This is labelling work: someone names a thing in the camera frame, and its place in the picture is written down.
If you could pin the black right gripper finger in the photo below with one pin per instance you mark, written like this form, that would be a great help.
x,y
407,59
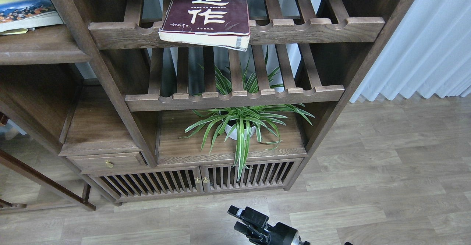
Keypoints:
x,y
247,231
250,217

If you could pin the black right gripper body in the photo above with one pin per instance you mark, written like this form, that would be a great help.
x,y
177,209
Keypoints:
x,y
279,234

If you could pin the maroon book white characters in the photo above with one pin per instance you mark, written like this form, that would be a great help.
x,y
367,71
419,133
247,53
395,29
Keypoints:
x,y
217,23

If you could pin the colourful 300 paperback book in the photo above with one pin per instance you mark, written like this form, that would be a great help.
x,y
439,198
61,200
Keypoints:
x,y
21,10

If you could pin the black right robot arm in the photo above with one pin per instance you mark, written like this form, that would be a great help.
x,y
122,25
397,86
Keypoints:
x,y
254,225

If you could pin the right slatted cabinet door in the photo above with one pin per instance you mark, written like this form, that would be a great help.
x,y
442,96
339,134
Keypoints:
x,y
257,175

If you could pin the slatted cabinet door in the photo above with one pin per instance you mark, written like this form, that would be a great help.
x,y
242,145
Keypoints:
x,y
257,175
158,183

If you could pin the white plant pot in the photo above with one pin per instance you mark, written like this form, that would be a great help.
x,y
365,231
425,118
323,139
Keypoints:
x,y
232,132

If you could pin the green spider plant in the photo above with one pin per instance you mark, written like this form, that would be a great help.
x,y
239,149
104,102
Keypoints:
x,y
269,117

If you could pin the left slatted cabinet door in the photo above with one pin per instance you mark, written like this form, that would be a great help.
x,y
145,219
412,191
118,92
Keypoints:
x,y
158,183

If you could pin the brass drawer knob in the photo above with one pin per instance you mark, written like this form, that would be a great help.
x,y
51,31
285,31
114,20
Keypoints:
x,y
109,164

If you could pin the wooden drawer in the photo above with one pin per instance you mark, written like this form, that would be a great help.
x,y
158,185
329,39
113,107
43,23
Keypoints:
x,y
97,162

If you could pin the dark wooden bookshelf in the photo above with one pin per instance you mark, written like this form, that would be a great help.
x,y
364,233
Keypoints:
x,y
104,82

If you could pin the white pleated curtain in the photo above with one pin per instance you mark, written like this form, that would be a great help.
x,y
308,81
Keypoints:
x,y
428,54

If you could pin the white book under paperback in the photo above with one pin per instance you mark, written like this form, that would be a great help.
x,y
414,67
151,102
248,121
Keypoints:
x,y
30,23

